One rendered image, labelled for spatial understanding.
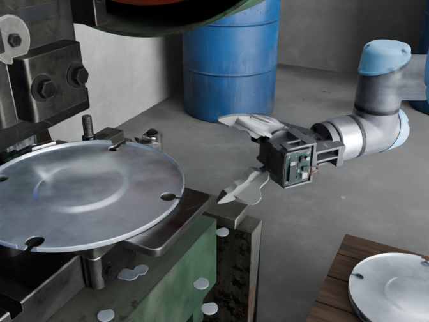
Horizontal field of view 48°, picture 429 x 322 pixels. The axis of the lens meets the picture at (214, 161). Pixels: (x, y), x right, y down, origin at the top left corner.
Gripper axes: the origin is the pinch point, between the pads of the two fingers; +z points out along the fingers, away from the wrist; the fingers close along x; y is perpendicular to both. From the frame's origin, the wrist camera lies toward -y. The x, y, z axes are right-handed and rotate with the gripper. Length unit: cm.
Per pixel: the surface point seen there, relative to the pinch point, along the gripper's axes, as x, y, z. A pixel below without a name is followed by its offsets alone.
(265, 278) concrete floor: 79, -47, -42
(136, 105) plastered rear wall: 76, -211, -46
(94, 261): 7.7, 6.3, 21.2
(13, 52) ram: -20.2, -0.5, 25.8
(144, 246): -0.3, 15.9, 16.5
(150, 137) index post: -1.2, -9.8, 7.0
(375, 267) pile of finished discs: 42, -4, -45
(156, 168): -0.2, -1.3, 9.1
